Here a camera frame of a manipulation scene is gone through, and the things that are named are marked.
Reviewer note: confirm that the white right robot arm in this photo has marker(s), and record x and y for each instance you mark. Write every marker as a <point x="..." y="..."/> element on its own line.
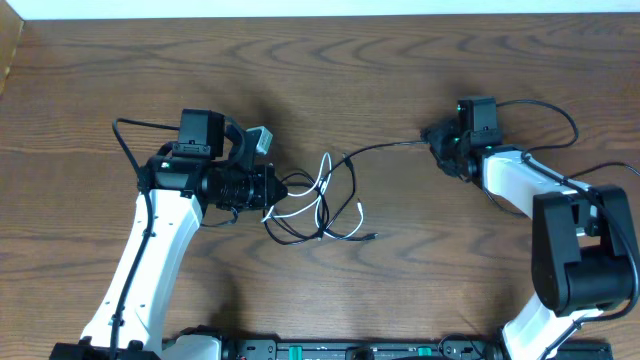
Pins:
<point x="584" y="256"/>

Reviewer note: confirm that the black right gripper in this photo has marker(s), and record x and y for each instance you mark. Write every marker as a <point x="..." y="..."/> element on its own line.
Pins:
<point x="437" y="135"/>

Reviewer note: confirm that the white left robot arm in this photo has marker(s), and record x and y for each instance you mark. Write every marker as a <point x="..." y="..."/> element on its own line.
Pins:
<point x="129" y="323"/>

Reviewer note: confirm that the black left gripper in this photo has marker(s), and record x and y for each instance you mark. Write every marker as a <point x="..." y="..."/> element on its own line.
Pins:
<point x="263" y="186"/>

